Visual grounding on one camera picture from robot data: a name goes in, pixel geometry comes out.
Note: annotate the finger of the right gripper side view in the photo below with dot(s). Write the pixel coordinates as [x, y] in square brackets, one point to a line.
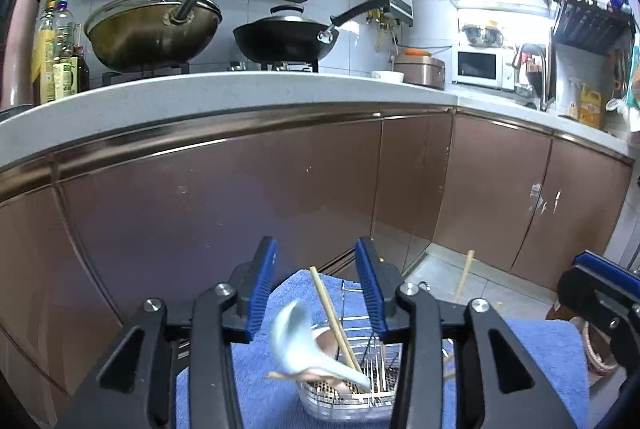
[607, 297]

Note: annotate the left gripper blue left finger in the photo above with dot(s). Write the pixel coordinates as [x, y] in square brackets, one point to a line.
[134, 383]

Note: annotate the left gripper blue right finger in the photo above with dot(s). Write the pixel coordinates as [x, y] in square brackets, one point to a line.
[498, 383]

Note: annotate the wooden chopstick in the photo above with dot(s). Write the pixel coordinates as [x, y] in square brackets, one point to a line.
[335, 325]
[276, 375]
[464, 275]

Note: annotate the white ceramic spoon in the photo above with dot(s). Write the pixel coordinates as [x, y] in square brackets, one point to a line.
[293, 347]

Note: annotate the chrome kitchen faucet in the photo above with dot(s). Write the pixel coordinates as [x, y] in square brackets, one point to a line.
[533, 70]

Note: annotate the blue terry cloth mat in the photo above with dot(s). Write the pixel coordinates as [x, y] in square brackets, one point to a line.
[265, 402]

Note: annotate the wooden chopstick leaning in holder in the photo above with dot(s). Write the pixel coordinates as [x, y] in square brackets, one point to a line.
[276, 375]

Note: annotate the pink ceramic spoon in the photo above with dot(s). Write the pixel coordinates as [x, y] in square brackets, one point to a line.
[328, 345]

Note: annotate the yellow detergent bottle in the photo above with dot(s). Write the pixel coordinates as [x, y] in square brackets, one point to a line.
[585, 105]

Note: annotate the patterned hanging apron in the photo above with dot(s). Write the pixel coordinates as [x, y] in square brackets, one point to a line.
[632, 94]

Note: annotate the white microwave oven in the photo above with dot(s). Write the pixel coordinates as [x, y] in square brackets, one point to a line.
[483, 67]

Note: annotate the brown rice cooker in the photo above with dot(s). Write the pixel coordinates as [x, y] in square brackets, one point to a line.
[421, 69]

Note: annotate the white bowl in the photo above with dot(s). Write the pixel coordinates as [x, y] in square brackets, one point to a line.
[388, 76]

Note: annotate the gas stove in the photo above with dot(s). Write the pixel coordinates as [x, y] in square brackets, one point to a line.
[114, 78]

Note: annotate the rose gold electric kettle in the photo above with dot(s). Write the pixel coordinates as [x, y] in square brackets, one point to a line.
[16, 90]

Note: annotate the bronze wok with glass lid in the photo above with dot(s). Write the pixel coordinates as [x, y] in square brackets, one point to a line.
[137, 35]

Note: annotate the black wok with lid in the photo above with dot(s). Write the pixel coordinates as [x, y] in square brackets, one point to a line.
[287, 37]

